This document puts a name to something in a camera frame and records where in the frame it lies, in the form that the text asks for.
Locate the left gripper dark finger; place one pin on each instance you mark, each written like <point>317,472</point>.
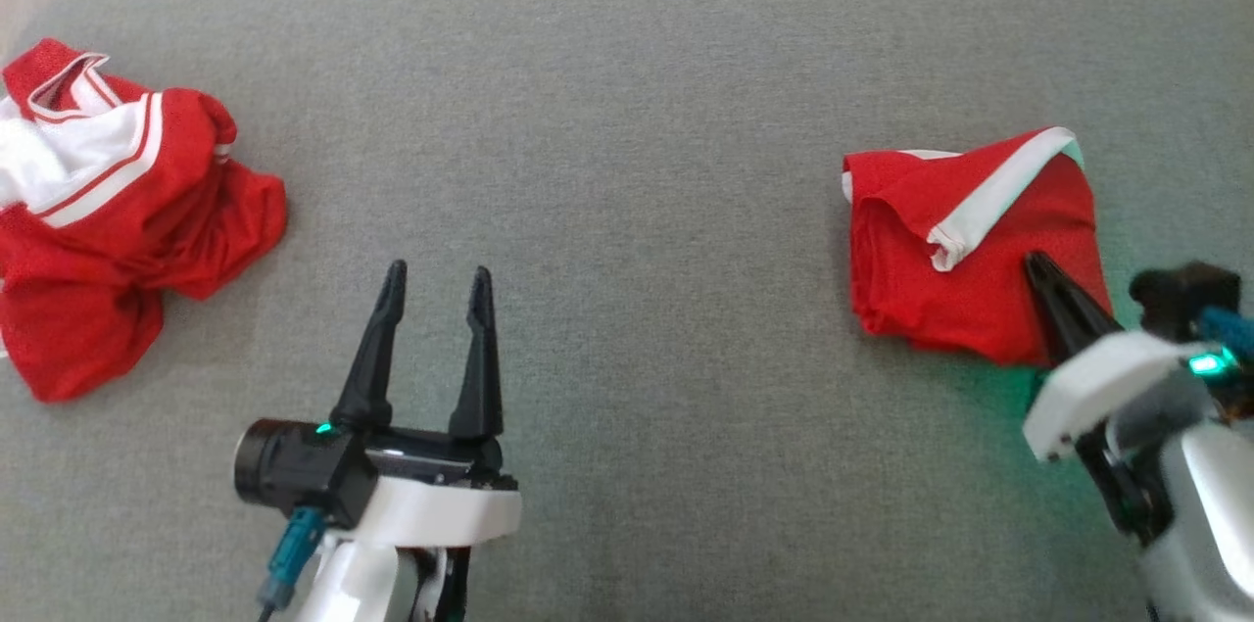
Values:
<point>372,367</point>
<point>480,367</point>

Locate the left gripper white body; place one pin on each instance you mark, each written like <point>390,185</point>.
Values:
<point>441,504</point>

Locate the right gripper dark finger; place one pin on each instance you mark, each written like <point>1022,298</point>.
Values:
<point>1068,313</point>

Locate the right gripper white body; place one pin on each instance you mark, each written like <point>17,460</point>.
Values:
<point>1097,387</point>

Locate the red white-striped basketball shorts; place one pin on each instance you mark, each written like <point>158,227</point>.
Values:
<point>980,299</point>

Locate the red Bulls 23 jersey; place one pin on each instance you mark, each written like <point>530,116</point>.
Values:
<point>118,240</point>

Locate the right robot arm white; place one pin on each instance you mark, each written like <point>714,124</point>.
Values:
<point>1205,504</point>

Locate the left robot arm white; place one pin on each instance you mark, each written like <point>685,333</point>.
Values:
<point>353,583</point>

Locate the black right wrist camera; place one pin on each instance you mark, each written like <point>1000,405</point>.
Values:
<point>1181,294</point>

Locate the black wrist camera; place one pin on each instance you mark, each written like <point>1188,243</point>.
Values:
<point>1181,294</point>
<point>294,470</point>

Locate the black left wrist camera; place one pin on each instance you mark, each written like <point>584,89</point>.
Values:
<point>294,470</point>

